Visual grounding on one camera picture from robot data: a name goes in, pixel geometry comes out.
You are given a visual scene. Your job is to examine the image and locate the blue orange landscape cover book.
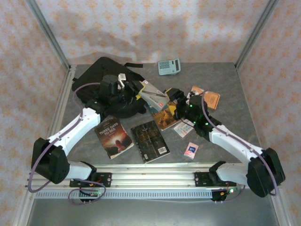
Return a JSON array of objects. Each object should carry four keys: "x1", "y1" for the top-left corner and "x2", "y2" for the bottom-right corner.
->
[{"x1": 144, "y1": 101, "x2": 184, "y2": 131}]

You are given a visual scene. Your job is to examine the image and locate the grey pen box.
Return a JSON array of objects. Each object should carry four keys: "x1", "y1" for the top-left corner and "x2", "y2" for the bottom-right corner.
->
[{"x1": 138, "y1": 80, "x2": 169, "y2": 111}]

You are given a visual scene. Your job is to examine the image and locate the black fabric backpack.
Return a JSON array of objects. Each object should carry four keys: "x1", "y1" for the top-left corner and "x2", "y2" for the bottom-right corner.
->
[{"x1": 71, "y1": 56, "x2": 148, "y2": 120}]

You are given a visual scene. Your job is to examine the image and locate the clear packaged ruler set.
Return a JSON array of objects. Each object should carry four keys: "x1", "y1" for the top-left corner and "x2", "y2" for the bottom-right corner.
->
[{"x1": 173, "y1": 121, "x2": 196, "y2": 137}]

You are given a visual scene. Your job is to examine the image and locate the orange paperback book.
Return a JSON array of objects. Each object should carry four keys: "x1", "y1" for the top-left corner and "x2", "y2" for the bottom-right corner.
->
[{"x1": 189, "y1": 85, "x2": 221, "y2": 111}]

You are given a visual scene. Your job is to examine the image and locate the teal calculator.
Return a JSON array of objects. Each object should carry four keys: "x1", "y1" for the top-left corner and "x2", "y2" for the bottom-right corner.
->
[{"x1": 157, "y1": 58, "x2": 181, "y2": 76}]

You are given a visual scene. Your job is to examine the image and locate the black book with barcode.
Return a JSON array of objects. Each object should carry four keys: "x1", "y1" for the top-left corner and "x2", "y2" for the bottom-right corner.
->
[{"x1": 130, "y1": 120, "x2": 170, "y2": 164}]

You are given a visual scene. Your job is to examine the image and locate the Three Days To See book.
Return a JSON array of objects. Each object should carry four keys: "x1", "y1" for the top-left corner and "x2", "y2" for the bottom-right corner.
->
[{"x1": 94, "y1": 117, "x2": 135, "y2": 160}]

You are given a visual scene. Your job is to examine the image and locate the small lit circuit board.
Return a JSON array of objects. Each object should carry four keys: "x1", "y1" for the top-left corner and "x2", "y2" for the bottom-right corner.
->
[
  {"x1": 220, "y1": 187, "x2": 243, "y2": 196},
  {"x1": 79, "y1": 189, "x2": 105, "y2": 198}
]

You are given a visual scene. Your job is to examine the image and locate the grey metal sheet panel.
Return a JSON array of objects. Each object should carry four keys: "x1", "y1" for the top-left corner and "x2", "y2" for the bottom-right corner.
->
[{"x1": 25, "y1": 190, "x2": 282, "y2": 226}]

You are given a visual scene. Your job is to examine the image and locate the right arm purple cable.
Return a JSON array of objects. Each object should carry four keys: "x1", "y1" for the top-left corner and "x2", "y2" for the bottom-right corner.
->
[{"x1": 201, "y1": 89, "x2": 280, "y2": 203}]

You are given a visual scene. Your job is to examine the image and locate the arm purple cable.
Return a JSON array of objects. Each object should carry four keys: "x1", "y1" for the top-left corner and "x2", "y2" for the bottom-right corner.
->
[
  {"x1": 28, "y1": 82, "x2": 107, "y2": 206},
  {"x1": 201, "y1": 89, "x2": 280, "y2": 203}
]

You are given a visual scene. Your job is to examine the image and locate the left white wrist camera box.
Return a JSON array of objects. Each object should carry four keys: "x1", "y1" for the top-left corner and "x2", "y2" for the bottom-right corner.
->
[{"x1": 117, "y1": 73, "x2": 127, "y2": 90}]

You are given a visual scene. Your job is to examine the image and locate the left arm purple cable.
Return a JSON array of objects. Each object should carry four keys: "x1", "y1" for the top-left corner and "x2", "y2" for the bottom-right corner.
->
[{"x1": 28, "y1": 82, "x2": 107, "y2": 206}]

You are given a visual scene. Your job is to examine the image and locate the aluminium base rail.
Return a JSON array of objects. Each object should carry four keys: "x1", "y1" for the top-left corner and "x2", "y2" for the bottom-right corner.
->
[{"x1": 25, "y1": 162, "x2": 282, "y2": 190}]

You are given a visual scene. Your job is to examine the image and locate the white slotted cable duct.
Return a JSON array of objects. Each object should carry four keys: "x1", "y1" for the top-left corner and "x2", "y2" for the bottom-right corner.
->
[{"x1": 35, "y1": 190, "x2": 214, "y2": 200}]

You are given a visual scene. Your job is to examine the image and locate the aluminium corner post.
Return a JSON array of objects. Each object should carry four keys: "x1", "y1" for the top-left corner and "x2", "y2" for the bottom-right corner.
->
[
  {"x1": 235, "y1": 0, "x2": 280, "y2": 70},
  {"x1": 24, "y1": 0, "x2": 72, "y2": 71}
]

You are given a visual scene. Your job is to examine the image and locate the aluminium frame leg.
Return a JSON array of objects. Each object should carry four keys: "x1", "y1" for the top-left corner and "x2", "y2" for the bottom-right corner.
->
[
  {"x1": 13, "y1": 189, "x2": 36, "y2": 226},
  {"x1": 269, "y1": 188, "x2": 292, "y2": 226}
]

